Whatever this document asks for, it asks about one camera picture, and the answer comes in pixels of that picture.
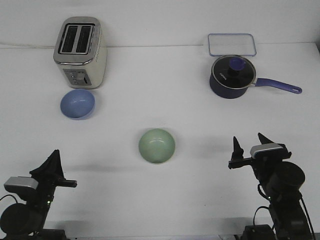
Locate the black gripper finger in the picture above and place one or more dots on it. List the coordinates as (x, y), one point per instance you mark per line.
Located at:
(263, 139)
(51, 168)
(238, 152)

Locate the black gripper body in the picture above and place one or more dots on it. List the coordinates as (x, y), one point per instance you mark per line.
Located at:
(46, 189)
(263, 166)

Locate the blue bowl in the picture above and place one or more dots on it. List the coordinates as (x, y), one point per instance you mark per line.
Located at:
(78, 104)

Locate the green bowl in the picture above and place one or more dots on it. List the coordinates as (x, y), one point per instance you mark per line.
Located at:
(156, 146)

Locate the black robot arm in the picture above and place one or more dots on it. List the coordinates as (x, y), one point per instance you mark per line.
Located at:
(279, 182)
(25, 221)

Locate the glass pot lid blue knob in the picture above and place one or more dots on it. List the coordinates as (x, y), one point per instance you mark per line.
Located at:
(233, 71)

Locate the clear container blue rim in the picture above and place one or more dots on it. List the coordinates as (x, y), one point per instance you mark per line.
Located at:
(220, 44)

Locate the cream and steel toaster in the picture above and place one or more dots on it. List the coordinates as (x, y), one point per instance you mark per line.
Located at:
(80, 52)

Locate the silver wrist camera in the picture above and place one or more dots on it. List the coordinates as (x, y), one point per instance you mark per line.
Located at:
(21, 181)
(263, 150)

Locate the blue saucepan with handle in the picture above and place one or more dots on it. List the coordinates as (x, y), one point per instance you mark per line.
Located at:
(229, 93)

